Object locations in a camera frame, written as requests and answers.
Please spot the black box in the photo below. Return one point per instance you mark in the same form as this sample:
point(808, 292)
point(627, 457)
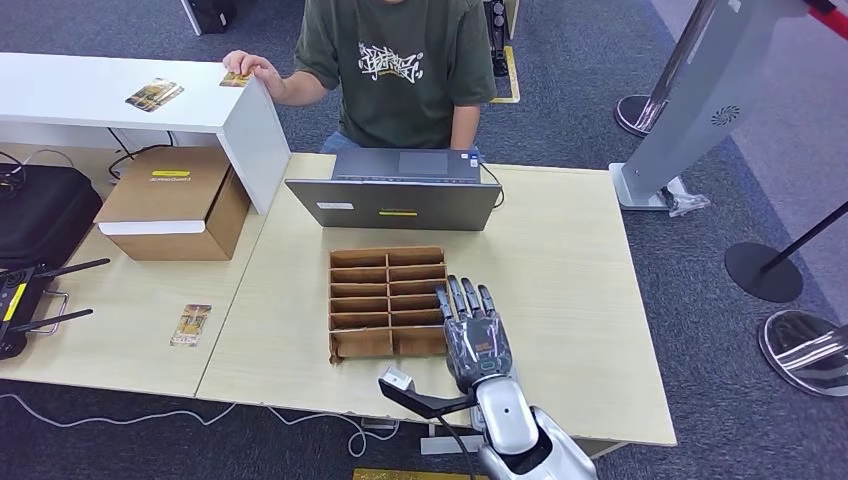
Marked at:
point(212, 12)

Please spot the red barrier belt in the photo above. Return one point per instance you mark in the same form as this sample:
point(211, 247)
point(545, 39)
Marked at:
point(831, 13)

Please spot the black router with antennas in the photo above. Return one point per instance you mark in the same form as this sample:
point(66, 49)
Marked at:
point(10, 311)

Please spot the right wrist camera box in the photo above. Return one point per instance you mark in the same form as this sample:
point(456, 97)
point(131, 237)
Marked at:
point(396, 381)

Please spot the black carrying case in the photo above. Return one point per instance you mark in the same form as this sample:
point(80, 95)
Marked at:
point(40, 212)

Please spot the yellow floor tape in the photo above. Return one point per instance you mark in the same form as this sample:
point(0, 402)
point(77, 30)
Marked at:
point(514, 79)

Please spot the grey laptop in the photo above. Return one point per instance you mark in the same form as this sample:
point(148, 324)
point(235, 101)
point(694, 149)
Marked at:
point(397, 205)

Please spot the black stanchion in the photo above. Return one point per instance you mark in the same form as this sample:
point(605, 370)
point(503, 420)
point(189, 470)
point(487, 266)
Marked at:
point(762, 272)

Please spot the person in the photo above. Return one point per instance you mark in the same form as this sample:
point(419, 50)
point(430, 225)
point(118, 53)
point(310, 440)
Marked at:
point(397, 106)

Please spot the stack of gold cards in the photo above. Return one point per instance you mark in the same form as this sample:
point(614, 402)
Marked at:
point(155, 96)

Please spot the gold patterned ID card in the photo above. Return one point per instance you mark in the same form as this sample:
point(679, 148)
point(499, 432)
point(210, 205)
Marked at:
point(233, 80)

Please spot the chrome stanchion base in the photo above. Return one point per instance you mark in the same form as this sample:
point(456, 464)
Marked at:
point(802, 351)

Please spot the white shelf riser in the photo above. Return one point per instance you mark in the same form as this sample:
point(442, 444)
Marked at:
point(66, 93)

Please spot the person's left forearm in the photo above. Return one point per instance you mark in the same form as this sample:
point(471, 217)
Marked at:
point(466, 126)

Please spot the cardboard slot organizer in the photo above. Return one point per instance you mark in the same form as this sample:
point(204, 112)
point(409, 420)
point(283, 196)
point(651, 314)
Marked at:
point(361, 291)

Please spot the chrome stanchion pole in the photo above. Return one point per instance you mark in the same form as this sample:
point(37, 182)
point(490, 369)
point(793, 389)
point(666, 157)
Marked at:
point(636, 109)

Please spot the gold strip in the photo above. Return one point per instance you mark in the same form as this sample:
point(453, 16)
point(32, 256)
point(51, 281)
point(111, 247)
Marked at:
point(411, 475)

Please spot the white table foot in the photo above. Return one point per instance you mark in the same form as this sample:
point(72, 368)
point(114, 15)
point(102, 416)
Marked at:
point(450, 445)

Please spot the gold hotel key card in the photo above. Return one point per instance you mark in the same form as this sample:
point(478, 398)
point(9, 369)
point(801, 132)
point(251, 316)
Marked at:
point(191, 326)

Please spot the brown cardboard box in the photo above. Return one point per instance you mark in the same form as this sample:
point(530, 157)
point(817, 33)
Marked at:
point(169, 192)

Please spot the black wheeled stand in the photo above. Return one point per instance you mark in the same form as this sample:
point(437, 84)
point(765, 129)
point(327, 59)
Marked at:
point(497, 33)

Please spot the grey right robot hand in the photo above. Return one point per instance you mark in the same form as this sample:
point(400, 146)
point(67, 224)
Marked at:
point(480, 348)

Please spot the person's right hand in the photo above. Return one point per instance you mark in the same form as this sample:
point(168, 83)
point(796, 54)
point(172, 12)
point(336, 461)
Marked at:
point(255, 66)

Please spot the silver kiosk stand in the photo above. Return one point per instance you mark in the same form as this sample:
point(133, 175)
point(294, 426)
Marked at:
point(712, 99)

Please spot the clear plastic bag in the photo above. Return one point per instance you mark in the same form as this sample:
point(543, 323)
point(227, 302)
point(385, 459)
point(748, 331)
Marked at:
point(686, 201)

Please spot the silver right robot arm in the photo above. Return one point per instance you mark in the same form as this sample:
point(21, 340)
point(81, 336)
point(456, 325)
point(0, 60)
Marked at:
point(507, 417)

